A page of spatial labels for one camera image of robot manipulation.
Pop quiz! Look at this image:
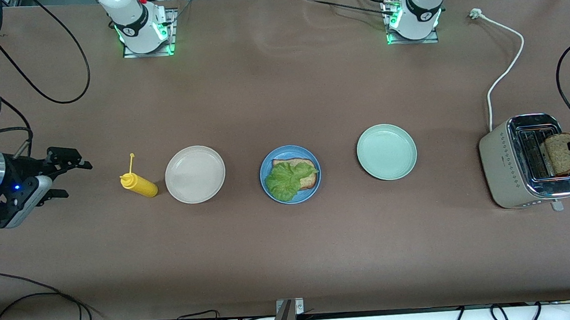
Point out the brown bread slice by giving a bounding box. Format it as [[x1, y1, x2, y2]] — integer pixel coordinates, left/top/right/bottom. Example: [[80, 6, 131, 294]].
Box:
[[271, 156, 319, 192], [543, 132, 570, 178]]

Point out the black cable behind table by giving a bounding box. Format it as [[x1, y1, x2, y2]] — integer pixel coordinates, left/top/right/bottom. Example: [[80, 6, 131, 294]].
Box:
[[301, 0, 396, 23]]

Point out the beige plate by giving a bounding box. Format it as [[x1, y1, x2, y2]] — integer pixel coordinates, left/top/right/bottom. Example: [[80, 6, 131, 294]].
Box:
[[163, 144, 228, 206]]

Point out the white toaster power cord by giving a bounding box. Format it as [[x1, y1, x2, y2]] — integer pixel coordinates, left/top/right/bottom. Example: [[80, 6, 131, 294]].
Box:
[[468, 5, 531, 133]]

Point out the yellow squeeze bottle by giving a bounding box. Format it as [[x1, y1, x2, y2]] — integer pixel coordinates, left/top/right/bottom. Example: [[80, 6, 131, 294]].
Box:
[[118, 152, 159, 200]]

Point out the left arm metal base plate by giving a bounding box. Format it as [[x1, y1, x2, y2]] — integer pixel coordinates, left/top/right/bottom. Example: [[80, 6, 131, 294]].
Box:
[[382, 0, 440, 47]]

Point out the light green plate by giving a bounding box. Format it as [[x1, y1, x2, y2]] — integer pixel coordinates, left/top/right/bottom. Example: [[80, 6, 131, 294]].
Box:
[[355, 122, 419, 183]]

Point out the looped black floor cable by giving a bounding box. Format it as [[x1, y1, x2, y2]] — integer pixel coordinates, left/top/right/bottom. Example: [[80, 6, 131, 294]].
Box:
[[0, 289, 94, 320]]

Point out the green lettuce leaf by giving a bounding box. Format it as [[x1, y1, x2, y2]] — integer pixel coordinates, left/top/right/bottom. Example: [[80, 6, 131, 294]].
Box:
[[264, 159, 321, 204]]

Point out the beige chrome-top toaster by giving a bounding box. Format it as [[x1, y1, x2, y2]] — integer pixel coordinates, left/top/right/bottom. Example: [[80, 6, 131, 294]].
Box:
[[477, 111, 570, 217]]

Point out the blue plate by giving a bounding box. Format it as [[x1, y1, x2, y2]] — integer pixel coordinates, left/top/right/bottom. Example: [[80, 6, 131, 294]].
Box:
[[258, 143, 323, 206]]

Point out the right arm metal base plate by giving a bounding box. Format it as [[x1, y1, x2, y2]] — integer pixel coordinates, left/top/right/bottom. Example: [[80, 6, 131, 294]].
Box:
[[120, 7, 179, 59]]

